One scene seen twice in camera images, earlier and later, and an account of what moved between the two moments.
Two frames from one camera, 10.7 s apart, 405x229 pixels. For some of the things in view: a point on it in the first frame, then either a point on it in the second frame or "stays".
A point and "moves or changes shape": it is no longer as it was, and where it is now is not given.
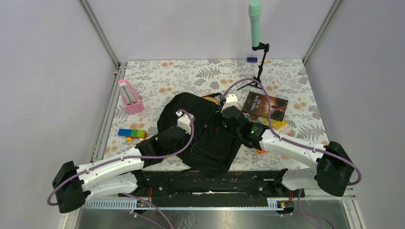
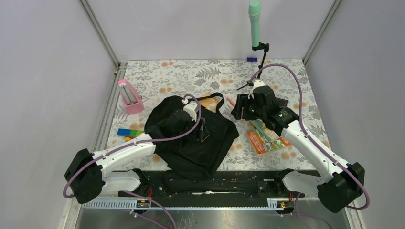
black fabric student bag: x=214 y=139 moves or changes shape
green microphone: x=254 y=10 stays
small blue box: x=252 y=59 stays
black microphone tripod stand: x=265 y=47 stays
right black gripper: x=222 y=109 -> x=243 y=100
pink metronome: x=133 y=102 stays
